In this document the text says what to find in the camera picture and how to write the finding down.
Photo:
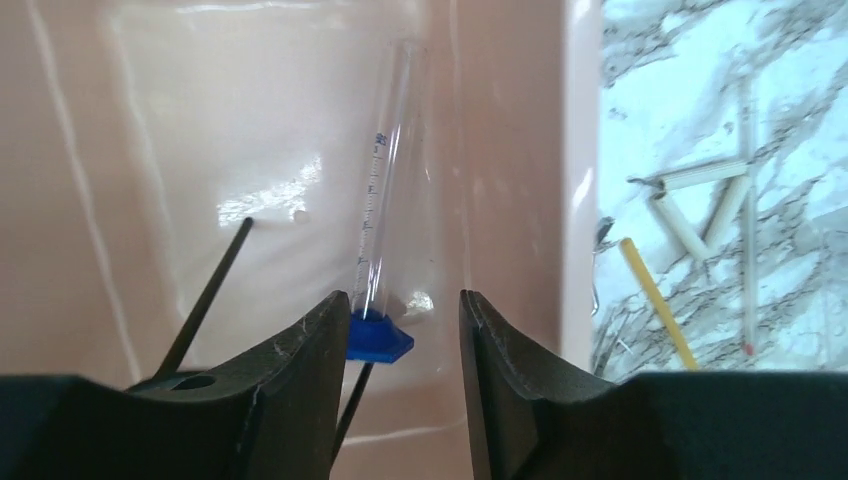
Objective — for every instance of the blue base measuring cylinder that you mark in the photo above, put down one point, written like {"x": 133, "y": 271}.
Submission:
{"x": 373, "y": 335}

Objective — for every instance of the pink plastic bin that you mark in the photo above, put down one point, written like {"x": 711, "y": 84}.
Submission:
{"x": 136, "y": 136}

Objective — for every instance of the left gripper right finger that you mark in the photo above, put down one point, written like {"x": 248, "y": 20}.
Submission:
{"x": 534, "y": 415}

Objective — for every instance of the clay pipe triangle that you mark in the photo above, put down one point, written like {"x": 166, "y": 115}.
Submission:
{"x": 699, "y": 203}

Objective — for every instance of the yellow rubber tube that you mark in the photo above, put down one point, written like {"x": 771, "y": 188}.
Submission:
{"x": 656, "y": 299}

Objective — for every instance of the glass thermometer rod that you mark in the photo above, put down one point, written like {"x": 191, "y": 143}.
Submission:
{"x": 748, "y": 219}

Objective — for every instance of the black wire tripod stand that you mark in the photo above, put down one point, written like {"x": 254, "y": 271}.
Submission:
{"x": 168, "y": 370}

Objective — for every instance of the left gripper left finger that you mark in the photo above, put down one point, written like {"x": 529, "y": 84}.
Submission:
{"x": 268, "y": 413}

